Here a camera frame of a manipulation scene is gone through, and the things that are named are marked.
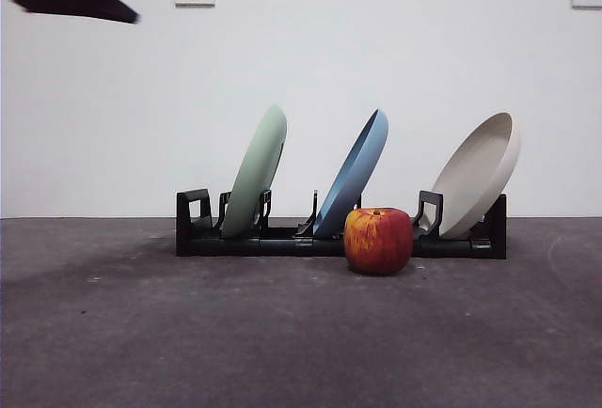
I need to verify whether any green plate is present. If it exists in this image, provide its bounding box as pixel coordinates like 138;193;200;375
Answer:
219;104;288;239

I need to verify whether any red yellow apple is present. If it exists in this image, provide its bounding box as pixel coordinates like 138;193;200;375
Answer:
343;207;415;276

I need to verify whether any black plate rack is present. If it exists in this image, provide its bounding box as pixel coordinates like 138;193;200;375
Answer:
176;188;508;259

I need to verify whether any blue plate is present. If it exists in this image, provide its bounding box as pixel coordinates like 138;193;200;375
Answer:
312;108;390;240

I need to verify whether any beige plate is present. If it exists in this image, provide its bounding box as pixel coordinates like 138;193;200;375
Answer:
413;112;522;241

